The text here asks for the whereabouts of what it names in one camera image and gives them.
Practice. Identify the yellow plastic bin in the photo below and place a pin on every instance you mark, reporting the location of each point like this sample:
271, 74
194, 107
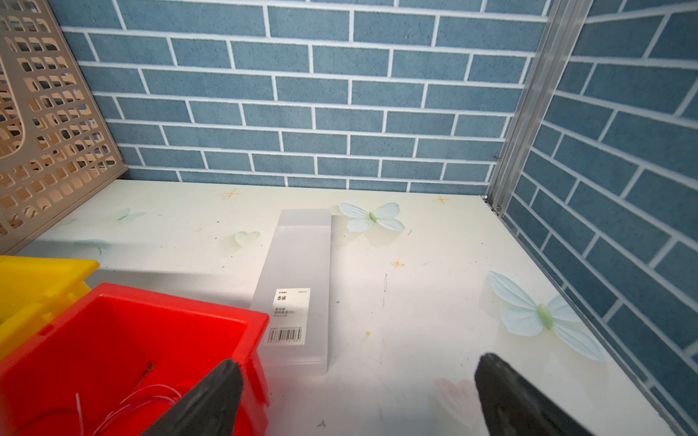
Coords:
34, 291

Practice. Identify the peach desk file organizer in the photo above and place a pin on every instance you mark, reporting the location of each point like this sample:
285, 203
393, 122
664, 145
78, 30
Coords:
56, 148

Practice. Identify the red plastic bin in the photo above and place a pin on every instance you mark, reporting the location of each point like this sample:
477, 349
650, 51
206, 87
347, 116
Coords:
121, 357

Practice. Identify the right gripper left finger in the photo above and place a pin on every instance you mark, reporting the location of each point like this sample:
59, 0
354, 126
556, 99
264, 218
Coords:
210, 408

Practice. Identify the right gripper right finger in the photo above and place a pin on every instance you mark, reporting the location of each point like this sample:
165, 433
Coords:
513, 406

